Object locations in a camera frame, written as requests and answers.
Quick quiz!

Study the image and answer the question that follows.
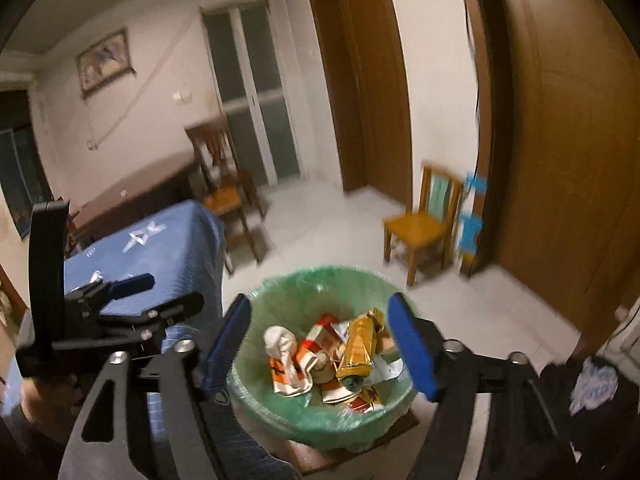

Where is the light blue crumpled cloth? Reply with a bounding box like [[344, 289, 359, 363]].
[[570, 360, 618, 416]]

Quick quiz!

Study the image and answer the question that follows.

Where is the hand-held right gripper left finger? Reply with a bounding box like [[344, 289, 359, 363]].
[[57, 294, 252, 480]]

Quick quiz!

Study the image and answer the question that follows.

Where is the white tissue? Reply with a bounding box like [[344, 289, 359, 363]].
[[264, 325, 302, 396]]

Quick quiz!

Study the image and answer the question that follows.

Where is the white printed plastic bag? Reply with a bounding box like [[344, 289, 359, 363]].
[[345, 320, 402, 382]]

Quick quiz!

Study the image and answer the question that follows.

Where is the yellow wrapper with barcode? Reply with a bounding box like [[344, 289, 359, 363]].
[[335, 310, 386, 382]]

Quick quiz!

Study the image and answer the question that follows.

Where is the brown panelled wooden door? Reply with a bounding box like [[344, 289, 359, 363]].
[[452, 0, 640, 356]]

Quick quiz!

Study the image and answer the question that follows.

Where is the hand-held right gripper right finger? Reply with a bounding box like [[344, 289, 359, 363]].
[[387, 292, 576, 480]]

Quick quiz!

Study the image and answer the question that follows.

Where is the person's left hand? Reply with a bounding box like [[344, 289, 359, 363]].
[[21, 379, 82, 442]]

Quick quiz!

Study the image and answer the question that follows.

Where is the small wooden chair green panel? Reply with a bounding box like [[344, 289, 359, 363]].
[[382, 162, 463, 286]]

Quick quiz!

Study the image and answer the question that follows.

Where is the dark clothing heap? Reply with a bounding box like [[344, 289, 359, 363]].
[[537, 355, 633, 480]]

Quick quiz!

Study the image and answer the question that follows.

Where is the crumpled clear plastic wrap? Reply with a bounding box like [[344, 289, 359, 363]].
[[75, 270, 106, 293]]

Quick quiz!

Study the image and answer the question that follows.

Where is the grey wall cable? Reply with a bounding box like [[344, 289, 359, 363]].
[[87, 10, 201, 151]]

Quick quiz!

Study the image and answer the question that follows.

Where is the dark wooden dining table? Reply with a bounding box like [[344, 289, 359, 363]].
[[70, 155, 198, 251]]

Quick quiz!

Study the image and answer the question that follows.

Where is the blue tape patch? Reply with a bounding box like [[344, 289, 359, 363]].
[[460, 212, 483, 256]]

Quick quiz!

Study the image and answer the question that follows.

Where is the long cream and red carton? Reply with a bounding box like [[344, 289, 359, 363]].
[[345, 385, 383, 413]]

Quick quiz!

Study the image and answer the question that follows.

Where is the orange and white paper carton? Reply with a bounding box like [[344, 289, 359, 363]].
[[270, 347, 318, 397]]

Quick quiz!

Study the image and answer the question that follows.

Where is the red cigarette pack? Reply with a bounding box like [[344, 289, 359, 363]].
[[306, 314, 342, 356]]

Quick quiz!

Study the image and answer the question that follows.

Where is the framed wall picture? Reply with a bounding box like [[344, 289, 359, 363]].
[[75, 27, 136, 100]]

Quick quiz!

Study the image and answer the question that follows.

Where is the frosted glass double door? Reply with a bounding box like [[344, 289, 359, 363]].
[[200, 0, 303, 186]]

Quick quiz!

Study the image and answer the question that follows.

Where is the white trash bin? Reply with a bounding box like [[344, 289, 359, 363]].
[[227, 265, 418, 453]]

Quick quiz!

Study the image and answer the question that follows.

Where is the orange wooden stool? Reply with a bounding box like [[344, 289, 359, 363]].
[[202, 182, 263, 276]]

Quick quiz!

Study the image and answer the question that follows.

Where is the blue checked star tablecloth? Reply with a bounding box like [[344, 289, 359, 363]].
[[0, 199, 303, 480]]

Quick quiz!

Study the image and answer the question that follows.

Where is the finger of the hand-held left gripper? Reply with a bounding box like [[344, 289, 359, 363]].
[[66, 273, 156, 307], [99, 294, 206, 344]]

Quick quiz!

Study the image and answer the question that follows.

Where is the dark wooden dining chair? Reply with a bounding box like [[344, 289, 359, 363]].
[[184, 115, 268, 221]]

